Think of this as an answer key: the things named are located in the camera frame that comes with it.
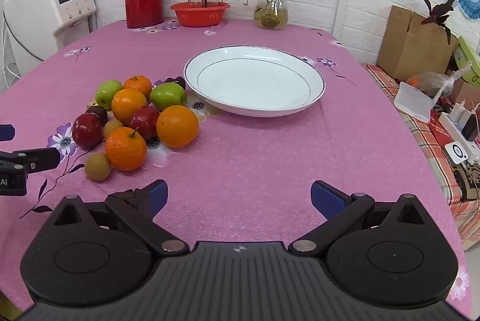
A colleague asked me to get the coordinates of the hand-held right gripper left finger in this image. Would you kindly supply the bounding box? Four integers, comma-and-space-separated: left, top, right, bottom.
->
52, 178, 190, 257

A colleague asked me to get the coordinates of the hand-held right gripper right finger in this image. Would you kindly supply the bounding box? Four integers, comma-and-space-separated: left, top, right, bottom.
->
289, 179, 426, 257

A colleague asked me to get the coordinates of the red apple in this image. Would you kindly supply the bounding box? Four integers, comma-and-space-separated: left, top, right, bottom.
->
72, 113, 104, 149
129, 106, 161, 142

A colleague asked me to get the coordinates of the brown longan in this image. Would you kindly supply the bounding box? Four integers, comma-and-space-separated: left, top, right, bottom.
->
84, 151, 112, 182

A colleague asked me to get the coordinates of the tangerine with stem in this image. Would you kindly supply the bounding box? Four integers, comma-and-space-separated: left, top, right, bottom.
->
104, 127, 148, 172

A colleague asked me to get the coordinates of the dark purple plum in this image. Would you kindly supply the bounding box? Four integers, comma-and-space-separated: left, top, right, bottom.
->
85, 105, 109, 126
165, 76, 187, 91

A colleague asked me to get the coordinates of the large smooth orange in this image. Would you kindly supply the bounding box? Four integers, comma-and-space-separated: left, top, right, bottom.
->
156, 105, 200, 149

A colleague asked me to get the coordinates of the brown kiwi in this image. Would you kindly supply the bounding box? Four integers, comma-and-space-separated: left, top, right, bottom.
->
103, 119, 124, 139

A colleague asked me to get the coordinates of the round green apple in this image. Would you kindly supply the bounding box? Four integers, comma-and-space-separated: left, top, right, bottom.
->
95, 80, 124, 110

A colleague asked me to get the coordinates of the large green apple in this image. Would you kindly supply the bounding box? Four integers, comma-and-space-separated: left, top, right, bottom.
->
149, 83, 187, 111

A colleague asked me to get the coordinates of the small tangerine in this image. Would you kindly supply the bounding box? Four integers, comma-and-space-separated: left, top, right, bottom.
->
124, 75, 154, 98

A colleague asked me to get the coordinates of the white plate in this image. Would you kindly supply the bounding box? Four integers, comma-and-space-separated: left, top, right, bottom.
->
183, 46, 326, 118

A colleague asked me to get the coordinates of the pink floral tablecloth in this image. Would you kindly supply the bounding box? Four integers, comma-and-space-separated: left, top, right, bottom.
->
0, 18, 471, 318

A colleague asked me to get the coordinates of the white machine with screen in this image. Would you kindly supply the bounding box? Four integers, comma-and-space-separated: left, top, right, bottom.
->
3, 0, 97, 78

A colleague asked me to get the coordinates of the red plaid cloth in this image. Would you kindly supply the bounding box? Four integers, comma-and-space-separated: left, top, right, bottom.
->
365, 63, 480, 250

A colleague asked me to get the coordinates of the white plastic container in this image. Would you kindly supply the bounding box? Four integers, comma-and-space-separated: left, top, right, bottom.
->
394, 81, 439, 123

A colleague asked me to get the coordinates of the white device with circle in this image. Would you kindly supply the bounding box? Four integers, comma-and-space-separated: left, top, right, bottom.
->
444, 141, 470, 166

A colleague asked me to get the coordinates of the white power strip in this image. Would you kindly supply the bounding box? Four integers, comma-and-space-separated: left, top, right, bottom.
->
439, 111, 480, 153

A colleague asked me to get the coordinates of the clear plastic bag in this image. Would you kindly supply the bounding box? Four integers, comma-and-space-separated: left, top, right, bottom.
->
406, 62, 472, 98

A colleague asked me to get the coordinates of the white charger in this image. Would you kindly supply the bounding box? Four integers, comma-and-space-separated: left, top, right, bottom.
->
449, 100, 469, 127

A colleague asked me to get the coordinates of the black charger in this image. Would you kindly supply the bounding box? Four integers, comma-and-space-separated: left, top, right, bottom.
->
461, 115, 480, 142

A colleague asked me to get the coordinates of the cardboard box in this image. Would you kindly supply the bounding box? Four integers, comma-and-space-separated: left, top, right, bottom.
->
377, 5, 460, 83

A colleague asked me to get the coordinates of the red plastic basin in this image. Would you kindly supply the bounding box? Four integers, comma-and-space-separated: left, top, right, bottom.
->
170, 1, 231, 28

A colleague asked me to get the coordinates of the glass vase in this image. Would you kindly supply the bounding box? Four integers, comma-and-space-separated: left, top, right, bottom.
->
254, 0, 289, 31

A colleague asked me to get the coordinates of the green box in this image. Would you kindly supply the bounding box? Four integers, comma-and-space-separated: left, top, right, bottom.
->
452, 36, 480, 89

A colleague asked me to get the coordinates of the purple leafed plant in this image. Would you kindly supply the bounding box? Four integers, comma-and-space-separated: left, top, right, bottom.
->
415, 0, 457, 44

